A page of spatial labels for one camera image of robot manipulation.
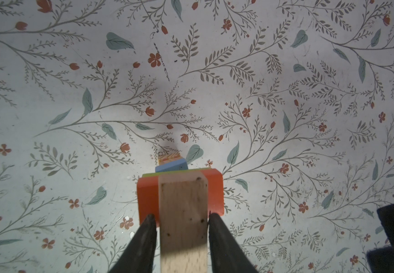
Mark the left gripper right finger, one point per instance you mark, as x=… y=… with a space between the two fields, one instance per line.
x=226 y=254

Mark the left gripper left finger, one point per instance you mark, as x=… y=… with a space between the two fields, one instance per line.
x=138 y=256

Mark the red-orange wood block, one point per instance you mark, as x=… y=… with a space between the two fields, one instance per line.
x=148 y=198

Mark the natural plain wood block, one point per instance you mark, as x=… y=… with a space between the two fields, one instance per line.
x=183 y=218

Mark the lime green wood block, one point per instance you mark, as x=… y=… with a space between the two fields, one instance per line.
x=173 y=172

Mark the light blue wood block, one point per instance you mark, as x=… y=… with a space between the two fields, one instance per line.
x=175 y=164

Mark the small letter wood cube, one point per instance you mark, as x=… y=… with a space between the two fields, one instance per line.
x=164 y=158

